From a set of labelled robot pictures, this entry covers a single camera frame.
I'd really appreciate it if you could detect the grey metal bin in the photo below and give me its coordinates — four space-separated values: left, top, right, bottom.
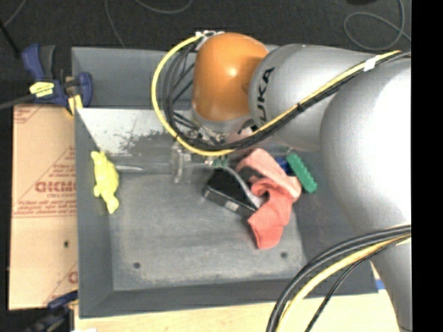
71 46 380 318

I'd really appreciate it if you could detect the yellow toy animal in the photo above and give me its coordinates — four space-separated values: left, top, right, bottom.
91 150 120 215

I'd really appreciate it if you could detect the brown cardboard board red print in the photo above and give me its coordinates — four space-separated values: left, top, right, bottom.
7 103 80 311

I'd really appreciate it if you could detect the pink cloth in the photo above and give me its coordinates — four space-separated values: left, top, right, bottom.
235 147 303 250

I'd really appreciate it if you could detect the black flat box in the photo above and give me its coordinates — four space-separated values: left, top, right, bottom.
201 169 261 219

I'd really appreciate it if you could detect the small blue object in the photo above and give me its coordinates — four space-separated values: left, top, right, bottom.
276 157 292 176

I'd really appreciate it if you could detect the black cylinder on white bracket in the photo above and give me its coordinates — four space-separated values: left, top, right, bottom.
237 118 260 138

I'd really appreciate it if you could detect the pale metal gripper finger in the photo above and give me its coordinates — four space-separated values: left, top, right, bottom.
147 143 194 166
115 165 194 185

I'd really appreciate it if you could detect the green ribbed block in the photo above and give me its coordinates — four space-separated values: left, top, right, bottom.
286 151 318 194

